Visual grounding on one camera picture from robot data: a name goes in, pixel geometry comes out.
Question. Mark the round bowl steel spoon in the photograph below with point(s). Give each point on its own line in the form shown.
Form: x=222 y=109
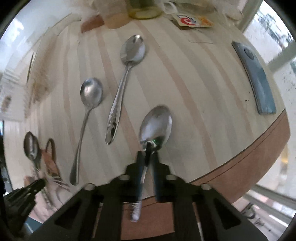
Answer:
x=91 y=92

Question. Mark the oval bowl steel spoon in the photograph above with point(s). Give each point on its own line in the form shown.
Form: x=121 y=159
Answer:
x=157 y=122

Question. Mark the plain steel spoon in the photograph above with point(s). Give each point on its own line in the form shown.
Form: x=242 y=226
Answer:
x=30 y=146

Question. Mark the brown lid jar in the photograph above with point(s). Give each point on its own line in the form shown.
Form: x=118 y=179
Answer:
x=115 y=18

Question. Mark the small red swirl packet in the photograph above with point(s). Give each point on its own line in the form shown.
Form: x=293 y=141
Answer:
x=187 y=21

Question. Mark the striped cat print tablecloth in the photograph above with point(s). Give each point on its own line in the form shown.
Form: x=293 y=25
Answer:
x=196 y=92

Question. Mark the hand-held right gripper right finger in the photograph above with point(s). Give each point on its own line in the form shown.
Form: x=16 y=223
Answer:
x=157 y=178

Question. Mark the window with metal frame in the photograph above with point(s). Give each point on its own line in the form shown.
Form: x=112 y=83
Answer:
x=272 y=30

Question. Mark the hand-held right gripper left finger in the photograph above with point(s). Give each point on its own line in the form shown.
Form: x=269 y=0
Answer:
x=140 y=178

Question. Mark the crumpled clear plastic bag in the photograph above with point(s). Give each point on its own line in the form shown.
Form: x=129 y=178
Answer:
x=208 y=7

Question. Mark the glass bottle with white lid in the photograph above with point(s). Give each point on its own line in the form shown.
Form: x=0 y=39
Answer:
x=144 y=11

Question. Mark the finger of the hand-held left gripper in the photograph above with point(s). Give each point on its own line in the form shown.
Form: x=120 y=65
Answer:
x=30 y=187
x=20 y=208

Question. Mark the blue smartphone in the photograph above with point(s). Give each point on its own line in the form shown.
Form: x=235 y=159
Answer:
x=256 y=78

